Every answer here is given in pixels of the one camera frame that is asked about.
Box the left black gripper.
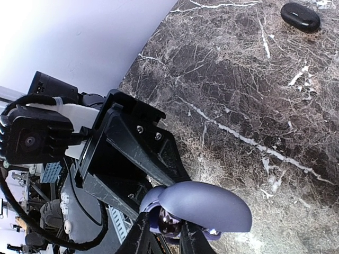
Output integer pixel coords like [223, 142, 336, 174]
[76, 89, 191, 220]

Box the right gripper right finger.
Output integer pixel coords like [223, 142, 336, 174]
[180, 221, 212, 254]

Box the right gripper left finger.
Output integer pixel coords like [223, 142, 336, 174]
[118, 212, 159, 254]

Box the small purple earbud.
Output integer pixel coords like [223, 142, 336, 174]
[158, 208, 183, 238]

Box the purple charging case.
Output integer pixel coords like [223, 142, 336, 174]
[139, 181, 252, 244]

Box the black earbud charging case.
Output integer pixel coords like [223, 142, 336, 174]
[280, 2, 321, 33]

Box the blue plastic basket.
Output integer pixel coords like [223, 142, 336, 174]
[40, 162, 62, 184]

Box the white round object outside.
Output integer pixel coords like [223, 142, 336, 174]
[64, 220, 72, 234]

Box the white slotted cable duct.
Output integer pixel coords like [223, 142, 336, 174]
[108, 206, 134, 244]

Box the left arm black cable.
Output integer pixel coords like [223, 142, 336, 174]
[0, 94, 109, 251]

